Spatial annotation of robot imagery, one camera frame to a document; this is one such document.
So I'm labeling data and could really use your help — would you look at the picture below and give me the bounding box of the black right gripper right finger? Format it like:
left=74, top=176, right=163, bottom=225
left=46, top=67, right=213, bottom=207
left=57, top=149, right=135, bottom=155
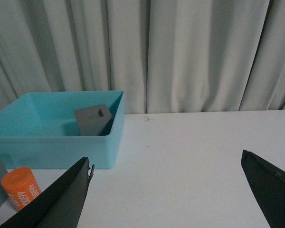
left=241, top=150, right=285, bottom=228

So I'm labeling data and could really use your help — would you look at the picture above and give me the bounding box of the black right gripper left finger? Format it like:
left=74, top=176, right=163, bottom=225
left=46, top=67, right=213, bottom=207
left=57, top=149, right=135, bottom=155
left=0, top=157, right=95, bottom=228

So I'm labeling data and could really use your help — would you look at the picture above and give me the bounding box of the gray cube with rectangular slot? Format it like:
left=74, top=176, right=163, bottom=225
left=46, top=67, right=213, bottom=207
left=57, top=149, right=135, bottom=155
left=74, top=104, right=114, bottom=136

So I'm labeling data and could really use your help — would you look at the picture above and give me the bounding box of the light blue plastic box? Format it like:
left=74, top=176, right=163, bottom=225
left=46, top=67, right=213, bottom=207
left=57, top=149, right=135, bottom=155
left=0, top=91, right=125, bottom=169

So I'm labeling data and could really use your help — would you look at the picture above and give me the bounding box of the orange cylinder with white numbers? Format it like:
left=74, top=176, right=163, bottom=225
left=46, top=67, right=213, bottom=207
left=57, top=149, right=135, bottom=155
left=1, top=167, right=42, bottom=211

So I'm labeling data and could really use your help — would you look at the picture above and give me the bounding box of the white pleated curtain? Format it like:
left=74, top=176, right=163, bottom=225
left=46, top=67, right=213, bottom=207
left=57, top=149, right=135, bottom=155
left=0, top=0, right=285, bottom=114

